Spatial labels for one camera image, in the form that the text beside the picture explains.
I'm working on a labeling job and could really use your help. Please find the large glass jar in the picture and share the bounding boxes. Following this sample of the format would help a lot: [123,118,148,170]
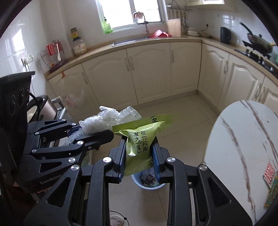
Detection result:
[73,37,87,57]

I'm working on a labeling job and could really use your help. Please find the wooden cutting board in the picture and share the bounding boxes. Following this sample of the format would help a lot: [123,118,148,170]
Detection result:
[167,18,182,37]

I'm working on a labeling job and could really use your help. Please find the wok with lid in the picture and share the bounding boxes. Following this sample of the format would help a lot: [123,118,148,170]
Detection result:
[240,22,277,54]

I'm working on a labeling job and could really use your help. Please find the red plastic basket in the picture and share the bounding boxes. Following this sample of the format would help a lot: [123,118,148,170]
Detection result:
[150,30,172,38]

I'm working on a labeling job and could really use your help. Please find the black gas stove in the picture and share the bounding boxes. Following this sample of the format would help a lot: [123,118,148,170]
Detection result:
[235,47,278,76]

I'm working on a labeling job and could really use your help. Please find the wall utensil rack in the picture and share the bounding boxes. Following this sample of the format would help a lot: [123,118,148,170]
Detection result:
[166,4,195,12]

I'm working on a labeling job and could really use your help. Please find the hanging kitchen utensils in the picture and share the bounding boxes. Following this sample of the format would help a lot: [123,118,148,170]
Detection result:
[168,10,189,29]

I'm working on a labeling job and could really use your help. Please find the blue trash bin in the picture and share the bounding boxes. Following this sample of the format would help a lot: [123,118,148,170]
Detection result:
[131,170,167,190]

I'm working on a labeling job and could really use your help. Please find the green dish soap bottle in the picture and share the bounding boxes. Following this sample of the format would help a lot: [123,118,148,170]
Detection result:
[102,18,113,34]

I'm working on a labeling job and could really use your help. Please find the kitchen window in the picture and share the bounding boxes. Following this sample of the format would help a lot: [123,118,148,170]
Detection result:
[96,0,167,31]

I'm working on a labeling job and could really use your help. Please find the round marble table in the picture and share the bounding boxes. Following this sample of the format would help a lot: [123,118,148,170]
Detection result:
[204,100,278,222]

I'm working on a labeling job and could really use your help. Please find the red utensils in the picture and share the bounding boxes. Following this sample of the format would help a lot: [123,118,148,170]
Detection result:
[46,43,57,56]

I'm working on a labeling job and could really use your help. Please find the clear plastic wrap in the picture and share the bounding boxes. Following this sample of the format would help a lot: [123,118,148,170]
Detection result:
[65,106,142,146]

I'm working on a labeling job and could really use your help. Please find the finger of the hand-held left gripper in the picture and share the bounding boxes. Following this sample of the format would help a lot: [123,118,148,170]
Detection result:
[27,119,82,139]
[23,130,114,167]

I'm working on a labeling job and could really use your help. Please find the steel sink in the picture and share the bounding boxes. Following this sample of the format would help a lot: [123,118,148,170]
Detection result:
[112,37,150,47]

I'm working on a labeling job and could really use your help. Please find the red white checkered packet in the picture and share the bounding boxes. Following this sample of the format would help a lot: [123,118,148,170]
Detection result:
[263,162,277,188]

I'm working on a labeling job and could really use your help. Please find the black electric kettle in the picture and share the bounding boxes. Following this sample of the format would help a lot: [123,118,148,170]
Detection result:
[220,26,231,45]

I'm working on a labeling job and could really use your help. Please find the dark snack wrapper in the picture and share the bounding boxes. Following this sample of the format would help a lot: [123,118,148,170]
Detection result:
[143,174,158,185]

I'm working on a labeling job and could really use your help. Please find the stainless steel appliance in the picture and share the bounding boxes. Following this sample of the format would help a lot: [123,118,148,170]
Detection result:
[27,96,58,128]

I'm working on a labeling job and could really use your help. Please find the cream kitchen base cabinets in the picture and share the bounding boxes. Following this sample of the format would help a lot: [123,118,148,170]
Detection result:
[44,36,278,122]

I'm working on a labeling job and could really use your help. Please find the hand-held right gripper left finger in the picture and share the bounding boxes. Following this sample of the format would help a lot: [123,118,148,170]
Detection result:
[24,137,127,226]

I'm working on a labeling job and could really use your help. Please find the lime green snack packet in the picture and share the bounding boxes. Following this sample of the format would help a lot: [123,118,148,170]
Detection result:
[112,114,173,176]

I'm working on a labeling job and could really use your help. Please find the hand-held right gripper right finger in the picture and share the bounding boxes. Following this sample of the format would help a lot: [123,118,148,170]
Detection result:
[152,141,253,226]

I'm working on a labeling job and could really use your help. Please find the wire dish rack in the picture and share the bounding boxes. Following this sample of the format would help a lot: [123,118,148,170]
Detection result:
[40,40,68,74]

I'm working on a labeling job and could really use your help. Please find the dark bottle yellow label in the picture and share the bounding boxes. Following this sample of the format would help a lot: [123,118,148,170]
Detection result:
[71,27,80,41]

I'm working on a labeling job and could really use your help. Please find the black kettle cable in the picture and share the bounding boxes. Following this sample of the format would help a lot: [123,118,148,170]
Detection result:
[201,26,214,38]

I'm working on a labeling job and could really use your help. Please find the steel faucet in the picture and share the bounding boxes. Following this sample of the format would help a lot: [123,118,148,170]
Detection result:
[132,12,150,38]

